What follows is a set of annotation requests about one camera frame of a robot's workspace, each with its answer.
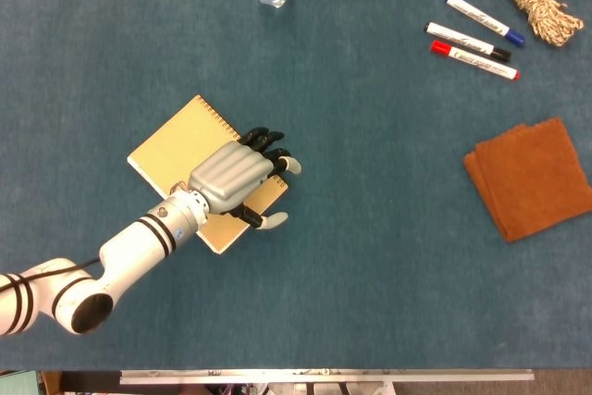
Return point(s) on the kraft cover spiral notebook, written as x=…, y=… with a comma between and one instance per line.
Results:
x=176, y=145

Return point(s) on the red cap whiteboard marker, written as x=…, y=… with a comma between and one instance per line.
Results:
x=476, y=61

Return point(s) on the blue cap whiteboard marker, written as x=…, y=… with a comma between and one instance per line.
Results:
x=481, y=18

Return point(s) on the teal box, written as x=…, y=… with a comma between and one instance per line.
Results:
x=18, y=383

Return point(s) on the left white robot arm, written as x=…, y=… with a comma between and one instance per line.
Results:
x=134, y=251

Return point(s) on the folded brown cloth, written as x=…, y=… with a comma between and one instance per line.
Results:
x=532, y=177

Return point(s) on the blue felt table cover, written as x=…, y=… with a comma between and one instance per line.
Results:
x=370, y=275

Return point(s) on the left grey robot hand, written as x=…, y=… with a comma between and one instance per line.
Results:
x=231, y=173

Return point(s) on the brown cardboard box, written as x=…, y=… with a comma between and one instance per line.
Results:
x=51, y=383

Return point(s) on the aluminium profile rail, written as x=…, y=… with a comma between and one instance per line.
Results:
x=324, y=376

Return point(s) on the black cap whiteboard marker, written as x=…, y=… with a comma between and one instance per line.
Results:
x=462, y=39

